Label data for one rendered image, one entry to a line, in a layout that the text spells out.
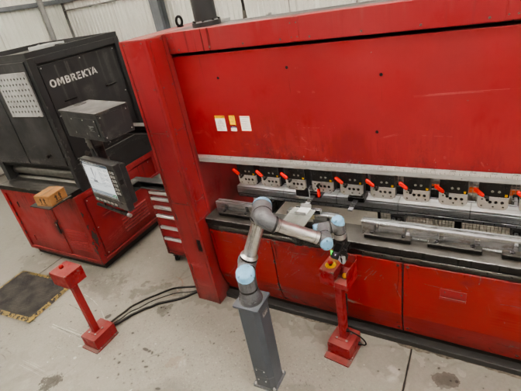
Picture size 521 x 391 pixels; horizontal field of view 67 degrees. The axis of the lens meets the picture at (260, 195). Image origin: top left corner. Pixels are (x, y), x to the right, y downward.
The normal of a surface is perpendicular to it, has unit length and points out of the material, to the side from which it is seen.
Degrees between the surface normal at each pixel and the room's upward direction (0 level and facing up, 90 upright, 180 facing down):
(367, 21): 90
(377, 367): 0
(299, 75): 90
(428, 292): 90
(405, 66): 90
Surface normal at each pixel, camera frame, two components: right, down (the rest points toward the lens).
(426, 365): -0.16, -0.87
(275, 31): -0.47, 0.49
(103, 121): 0.77, 0.18
